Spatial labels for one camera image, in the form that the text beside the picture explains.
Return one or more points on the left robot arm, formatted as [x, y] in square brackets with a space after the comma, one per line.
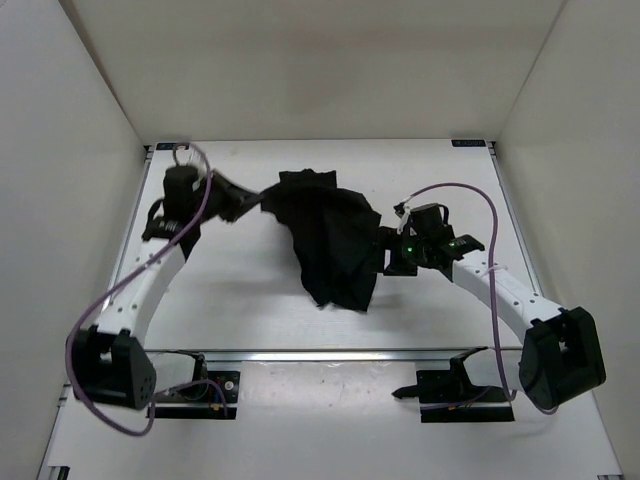
[108, 360]

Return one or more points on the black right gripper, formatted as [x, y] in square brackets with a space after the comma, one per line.
[388, 239]

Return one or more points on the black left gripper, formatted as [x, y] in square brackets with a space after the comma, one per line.
[242, 199]

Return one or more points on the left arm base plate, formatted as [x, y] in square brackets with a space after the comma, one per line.
[191, 387]

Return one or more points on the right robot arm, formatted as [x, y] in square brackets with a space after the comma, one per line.
[560, 357]

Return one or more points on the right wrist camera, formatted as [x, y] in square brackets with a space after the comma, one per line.
[421, 220]

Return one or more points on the aluminium table edge rail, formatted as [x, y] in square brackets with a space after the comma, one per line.
[327, 355]

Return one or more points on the black skirt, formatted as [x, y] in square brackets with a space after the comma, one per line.
[334, 234]

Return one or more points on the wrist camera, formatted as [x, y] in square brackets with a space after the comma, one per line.
[179, 199]
[421, 220]

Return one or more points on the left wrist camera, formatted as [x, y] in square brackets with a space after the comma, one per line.
[179, 199]

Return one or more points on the left corner label sticker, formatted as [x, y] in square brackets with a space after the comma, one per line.
[169, 146]

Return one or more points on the corner label sticker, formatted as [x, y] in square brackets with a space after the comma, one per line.
[169, 146]
[468, 143]

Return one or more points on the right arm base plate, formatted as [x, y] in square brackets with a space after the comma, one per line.
[443, 403]

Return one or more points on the right corner label sticker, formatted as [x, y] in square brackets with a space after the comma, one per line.
[468, 143]

